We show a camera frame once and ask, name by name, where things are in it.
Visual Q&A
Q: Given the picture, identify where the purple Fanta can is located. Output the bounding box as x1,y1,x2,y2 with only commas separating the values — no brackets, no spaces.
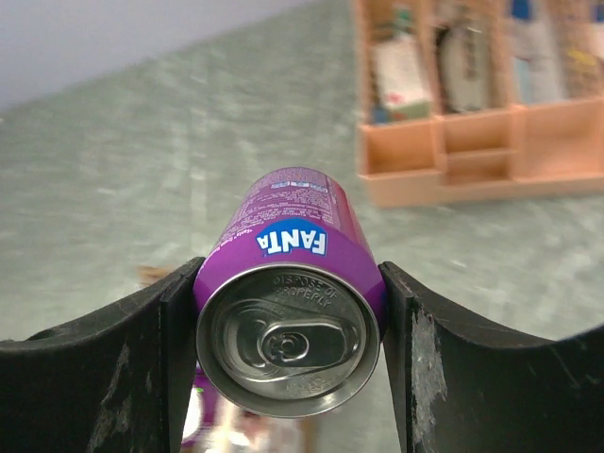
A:
193,167,387,418

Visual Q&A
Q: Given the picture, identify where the white stapler item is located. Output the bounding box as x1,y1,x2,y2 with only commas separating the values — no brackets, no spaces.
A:
436,18,491,113

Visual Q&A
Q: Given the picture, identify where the orange plastic file organizer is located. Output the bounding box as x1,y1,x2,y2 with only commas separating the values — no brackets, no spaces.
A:
353,1,603,207

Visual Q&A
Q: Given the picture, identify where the white red box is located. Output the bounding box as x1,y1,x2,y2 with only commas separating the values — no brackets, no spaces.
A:
372,2,431,125

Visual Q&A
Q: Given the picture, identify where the white blue tube box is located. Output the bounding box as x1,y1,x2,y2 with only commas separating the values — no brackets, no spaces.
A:
508,0,568,105

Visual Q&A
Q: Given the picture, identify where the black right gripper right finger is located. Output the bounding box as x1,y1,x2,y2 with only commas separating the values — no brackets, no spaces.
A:
380,262,603,452

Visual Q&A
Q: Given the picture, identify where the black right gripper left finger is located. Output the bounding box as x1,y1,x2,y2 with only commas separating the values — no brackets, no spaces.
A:
1,258,202,452

